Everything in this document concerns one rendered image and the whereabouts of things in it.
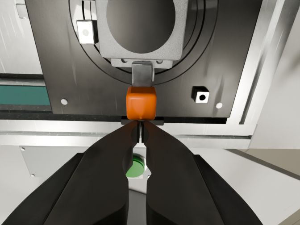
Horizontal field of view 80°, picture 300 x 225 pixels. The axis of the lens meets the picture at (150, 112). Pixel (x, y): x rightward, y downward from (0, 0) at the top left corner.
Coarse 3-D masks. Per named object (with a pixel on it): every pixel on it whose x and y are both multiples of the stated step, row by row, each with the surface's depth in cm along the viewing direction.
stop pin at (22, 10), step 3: (18, 3) 18; (18, 6) 18; (21, 6) 18; (24, 6) 18; (18, 9) 19; (21, 9) 19; (24, 9) 19; (18, 12) 19; (21, 12) 19; (24, 12) 19; (18, 15) 19; (21, 15) 19; (24, 15) 19; (27, 15) 19; (21, 18) 19; (24, 18) 19; (27, 18) 19
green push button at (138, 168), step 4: (136, 156) 28; (136, 160) 28; (140, 160) 28; (136, 164) 28; (140, 164) 28; (144, 164) 29; (132, 168) 28; (136, 168) 28; (140, 168) 28; (144, 168) 29; (128, 172) 29; (132, 172) 29; (136, 172) 29; (140, 172) 29; (128, 176) 29; (132, 176) 29; (136, 176) 29
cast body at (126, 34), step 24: (96, 0) 8; (120, 0) 7; (144, 0) 7; (168, 0) 7; (120, 24) 8; (144, 24) 8; (168, 24) 8; (120, 48) 9; (144, 48) 8; (168, 48) 9
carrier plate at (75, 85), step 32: (32, 0) 18; (64, 0) 18; (224, 0) 18; (256, 0) 18; (32, 32) 19; (64, 32) 19; (224, 32) 20; (64, 64) 21; (224, 64) 21; (64, 96) 23; (96, 96) 23; (160, 96) 23; (192, 96) 23; (224, 96) 23
